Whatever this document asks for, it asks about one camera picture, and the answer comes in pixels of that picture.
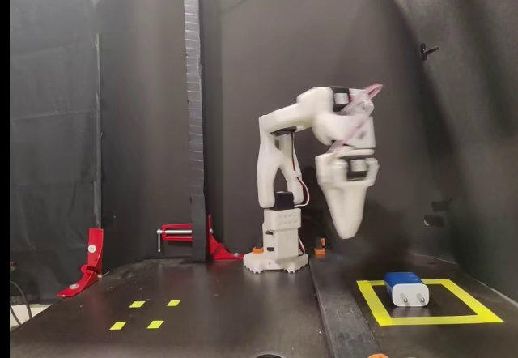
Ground white gripper with motor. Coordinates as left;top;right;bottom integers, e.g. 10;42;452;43
314;151;380;241

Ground blue white charger block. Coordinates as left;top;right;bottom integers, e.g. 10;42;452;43
384;271;430;308

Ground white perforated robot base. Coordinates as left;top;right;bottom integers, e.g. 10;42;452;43
242;251;309;275

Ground black flat table strip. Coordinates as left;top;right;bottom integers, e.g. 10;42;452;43
308;252;384;358

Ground red corner clamp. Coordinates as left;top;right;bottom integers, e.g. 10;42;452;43
156;214;245;262
56;228;104;299

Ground yellow tape square outline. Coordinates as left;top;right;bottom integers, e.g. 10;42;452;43
355;279;505;327

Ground black backdrop cloth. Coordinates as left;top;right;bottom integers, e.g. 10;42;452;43
95;0;518;309

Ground black spring clip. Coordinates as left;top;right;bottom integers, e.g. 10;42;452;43
418;41;440;63

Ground black plastic side sheet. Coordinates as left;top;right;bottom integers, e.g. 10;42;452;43
10;0;102;306

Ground red white servo cable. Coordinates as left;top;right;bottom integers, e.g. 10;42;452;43
291;162;312;208

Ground red black servo cable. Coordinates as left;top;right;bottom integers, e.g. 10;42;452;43
331;83;384;149

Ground black taped vertical post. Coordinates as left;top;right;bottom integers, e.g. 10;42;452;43
181;0;208;263

